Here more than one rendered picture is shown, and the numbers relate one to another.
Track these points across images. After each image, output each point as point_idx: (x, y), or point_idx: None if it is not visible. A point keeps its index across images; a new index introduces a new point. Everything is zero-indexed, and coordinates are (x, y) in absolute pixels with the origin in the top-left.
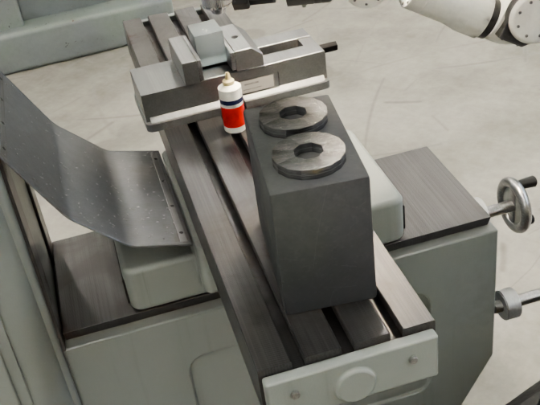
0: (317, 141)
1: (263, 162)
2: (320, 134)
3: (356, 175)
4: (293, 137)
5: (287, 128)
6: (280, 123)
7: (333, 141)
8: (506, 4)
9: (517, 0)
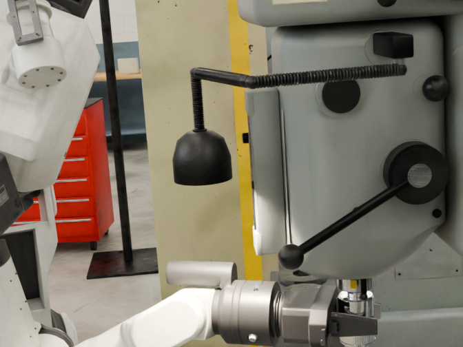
0: (294, 277)
1: (333, 280)
2: (291, 279)
3: (278, 271)
4: (309, 279)
5: (312, 284)
6: (316, 287)
7: (284, 275)
8: (65, 346)
9: (63, 333)
